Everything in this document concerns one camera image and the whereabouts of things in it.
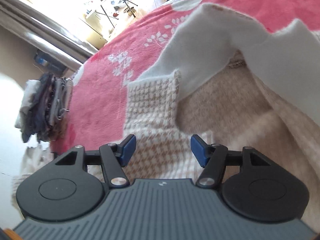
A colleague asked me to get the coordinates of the beige houndstooth knit cardigan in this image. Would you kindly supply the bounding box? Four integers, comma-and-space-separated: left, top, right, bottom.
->
11, 2, 320, 233

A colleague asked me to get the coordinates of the folded dark grey clothes stack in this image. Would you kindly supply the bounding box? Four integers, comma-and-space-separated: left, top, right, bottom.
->
15, 73, 73, 143

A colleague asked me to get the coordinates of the folding table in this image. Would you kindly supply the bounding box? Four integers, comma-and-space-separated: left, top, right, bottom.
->
91, 0, 138, 30

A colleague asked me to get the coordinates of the grey window curtain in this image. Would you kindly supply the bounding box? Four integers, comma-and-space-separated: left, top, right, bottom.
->
1, 0, 98, 71

